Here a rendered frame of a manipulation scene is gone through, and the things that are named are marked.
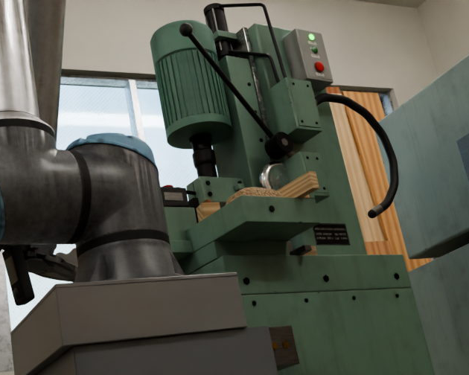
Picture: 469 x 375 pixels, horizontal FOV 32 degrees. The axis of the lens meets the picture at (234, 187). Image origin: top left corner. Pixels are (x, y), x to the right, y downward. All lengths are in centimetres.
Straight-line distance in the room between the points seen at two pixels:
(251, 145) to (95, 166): 94
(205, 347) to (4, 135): 43
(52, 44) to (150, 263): 52
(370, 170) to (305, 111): 193
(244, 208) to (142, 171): 45
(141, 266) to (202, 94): 97
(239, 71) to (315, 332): 78
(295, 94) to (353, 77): 232
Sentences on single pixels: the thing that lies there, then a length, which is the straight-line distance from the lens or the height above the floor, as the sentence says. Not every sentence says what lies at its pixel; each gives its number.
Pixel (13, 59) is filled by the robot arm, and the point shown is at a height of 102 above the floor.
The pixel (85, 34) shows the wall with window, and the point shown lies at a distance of 387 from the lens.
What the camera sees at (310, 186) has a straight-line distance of 181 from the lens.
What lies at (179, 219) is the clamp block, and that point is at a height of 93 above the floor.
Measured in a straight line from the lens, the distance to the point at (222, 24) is 240.
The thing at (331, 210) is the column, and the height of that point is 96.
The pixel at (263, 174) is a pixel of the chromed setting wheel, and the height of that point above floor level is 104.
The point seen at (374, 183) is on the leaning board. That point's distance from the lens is 406.
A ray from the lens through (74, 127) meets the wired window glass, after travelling 370.
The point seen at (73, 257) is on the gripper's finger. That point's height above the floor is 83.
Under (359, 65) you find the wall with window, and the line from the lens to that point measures 456.
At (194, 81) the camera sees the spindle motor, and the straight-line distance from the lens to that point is 216.
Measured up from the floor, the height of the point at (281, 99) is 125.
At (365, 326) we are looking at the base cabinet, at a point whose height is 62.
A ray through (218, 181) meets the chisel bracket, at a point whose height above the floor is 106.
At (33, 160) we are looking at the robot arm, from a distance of 125.
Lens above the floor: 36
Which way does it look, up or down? 19 degrees up
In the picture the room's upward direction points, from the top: 11 degrees counter-clockwise
